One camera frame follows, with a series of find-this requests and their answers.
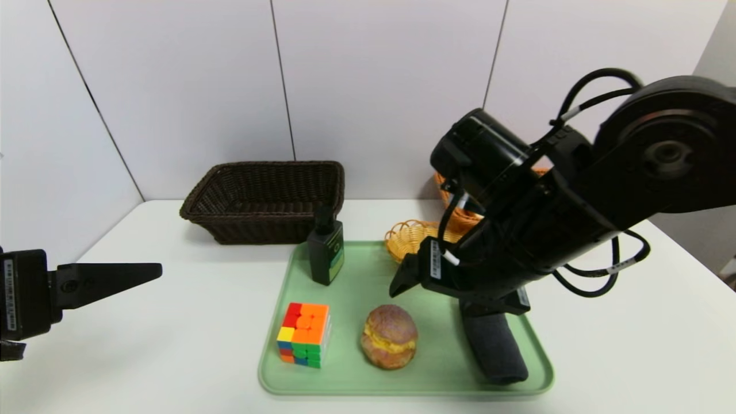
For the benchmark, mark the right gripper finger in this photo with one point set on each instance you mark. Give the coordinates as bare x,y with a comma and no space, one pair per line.
407,276

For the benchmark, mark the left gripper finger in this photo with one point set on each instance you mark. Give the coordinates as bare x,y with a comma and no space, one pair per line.
86,282

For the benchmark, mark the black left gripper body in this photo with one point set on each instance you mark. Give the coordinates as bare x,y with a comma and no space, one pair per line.
23,294

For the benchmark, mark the small yellow wicker basket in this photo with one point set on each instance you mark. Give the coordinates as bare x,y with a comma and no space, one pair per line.
408,244

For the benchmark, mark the dark brown wicker basket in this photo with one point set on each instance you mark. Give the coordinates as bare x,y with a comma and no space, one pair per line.
259,230

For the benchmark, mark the multicoloured puzzle cube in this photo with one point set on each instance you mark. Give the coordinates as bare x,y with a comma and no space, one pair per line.
305,333

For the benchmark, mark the cream bun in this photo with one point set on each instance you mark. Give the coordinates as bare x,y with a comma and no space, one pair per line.
388,336

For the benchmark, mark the light green plastic tray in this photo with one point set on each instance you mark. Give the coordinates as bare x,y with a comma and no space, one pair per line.
356,276

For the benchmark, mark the dark grey towel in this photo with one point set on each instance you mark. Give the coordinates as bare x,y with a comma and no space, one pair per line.
497,351

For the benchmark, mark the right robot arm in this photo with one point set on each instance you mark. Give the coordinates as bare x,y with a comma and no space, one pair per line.
575,201

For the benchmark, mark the dark green bottle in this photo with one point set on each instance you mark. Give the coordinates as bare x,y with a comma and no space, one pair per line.
325,259

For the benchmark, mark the orange wicker basket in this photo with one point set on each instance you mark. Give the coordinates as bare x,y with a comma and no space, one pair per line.
460,221

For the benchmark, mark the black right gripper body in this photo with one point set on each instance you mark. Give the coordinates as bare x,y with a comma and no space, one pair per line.
454,282

